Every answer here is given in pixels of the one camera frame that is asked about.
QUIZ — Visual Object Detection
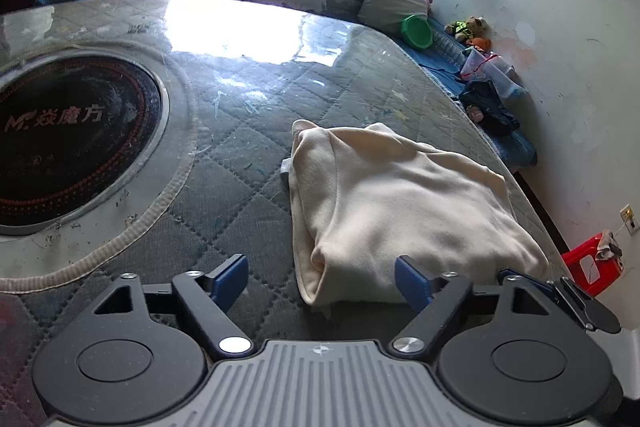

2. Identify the cream sweater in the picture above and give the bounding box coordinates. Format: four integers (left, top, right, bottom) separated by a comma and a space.
288, 120, 550, 307

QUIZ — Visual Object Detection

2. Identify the dark clothes pile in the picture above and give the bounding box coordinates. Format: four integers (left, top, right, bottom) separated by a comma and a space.
459, 80, 520, 138

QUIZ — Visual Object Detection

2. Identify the red plastic stool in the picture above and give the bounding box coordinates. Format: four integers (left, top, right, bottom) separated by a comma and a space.
562, 230, 624, 297

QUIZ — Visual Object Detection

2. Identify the quilted grey star table cover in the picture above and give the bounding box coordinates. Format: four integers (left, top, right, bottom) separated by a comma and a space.
1, 0, 565, 426

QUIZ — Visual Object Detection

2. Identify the clear plastic bag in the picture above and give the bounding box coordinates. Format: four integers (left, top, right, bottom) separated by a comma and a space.
460, 48, 528, 102

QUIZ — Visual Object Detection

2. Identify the plush toy bear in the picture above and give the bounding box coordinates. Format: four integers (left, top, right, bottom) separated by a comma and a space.
445, 16, 491, 52

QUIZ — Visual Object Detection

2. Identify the green plastic bowl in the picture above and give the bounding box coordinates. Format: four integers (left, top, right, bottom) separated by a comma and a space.
400, 14, 433, 51

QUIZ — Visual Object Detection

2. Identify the grey pillow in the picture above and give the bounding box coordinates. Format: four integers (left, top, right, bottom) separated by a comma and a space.
357, 0, 428, 35

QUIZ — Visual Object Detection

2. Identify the wall power socket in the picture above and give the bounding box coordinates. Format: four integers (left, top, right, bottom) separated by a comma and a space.
620, 204, 639, 235

